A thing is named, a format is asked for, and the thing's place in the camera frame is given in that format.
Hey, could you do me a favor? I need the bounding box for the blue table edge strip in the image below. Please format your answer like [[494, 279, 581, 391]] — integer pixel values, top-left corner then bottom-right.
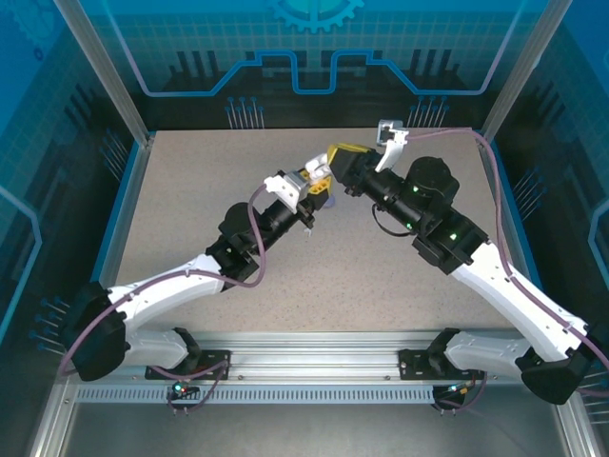
[[487, 142, 553, 325], [69, 142, 144, 348]]

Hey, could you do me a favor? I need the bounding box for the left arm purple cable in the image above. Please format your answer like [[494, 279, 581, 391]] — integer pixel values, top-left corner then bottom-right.
[[57, 183, 267, 415]]

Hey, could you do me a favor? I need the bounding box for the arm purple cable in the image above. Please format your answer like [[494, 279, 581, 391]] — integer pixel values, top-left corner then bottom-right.
[[406, 129, 609, 415], [57, 183, 267, 415]]

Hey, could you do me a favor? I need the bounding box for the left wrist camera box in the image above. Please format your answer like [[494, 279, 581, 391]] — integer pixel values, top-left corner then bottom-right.
[[263, 169, 313, 209]]

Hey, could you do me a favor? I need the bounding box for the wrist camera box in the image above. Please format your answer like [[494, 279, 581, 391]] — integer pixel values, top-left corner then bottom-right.
[[375, 120, 411, 173], [263, 169, 313, 209]]

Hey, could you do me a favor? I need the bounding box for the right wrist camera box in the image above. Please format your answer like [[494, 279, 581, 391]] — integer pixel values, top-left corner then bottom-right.
[[375, 120, 411, 173]]

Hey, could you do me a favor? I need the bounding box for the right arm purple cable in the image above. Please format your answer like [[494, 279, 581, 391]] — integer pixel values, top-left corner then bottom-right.
[[406, 129, 609, 415]]

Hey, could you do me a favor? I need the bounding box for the aluminium table side rail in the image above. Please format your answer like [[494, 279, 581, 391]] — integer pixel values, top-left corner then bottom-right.
[[478, 137, 532, 308], [83, 134, 157, 347]]

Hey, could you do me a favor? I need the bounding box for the aluminium frame rail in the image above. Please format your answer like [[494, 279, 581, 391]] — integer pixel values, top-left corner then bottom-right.
[[61, 330, 572, 385]]

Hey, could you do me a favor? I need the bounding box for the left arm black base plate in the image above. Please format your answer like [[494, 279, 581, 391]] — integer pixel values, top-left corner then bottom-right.
[[145, 349, 233, 381]]

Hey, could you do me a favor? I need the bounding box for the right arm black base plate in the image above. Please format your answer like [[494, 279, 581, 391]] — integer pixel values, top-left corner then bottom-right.
[[398, 348, 485, 381]]

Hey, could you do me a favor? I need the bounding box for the aluminium frame post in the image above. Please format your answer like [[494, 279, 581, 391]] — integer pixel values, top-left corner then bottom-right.
[[50, 0, 157, 148], [477, 0, 576, 148]]

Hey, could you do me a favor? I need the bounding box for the slotted grey cable duct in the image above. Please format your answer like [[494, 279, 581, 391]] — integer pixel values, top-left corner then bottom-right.
[[74, 386, 442, 406]]

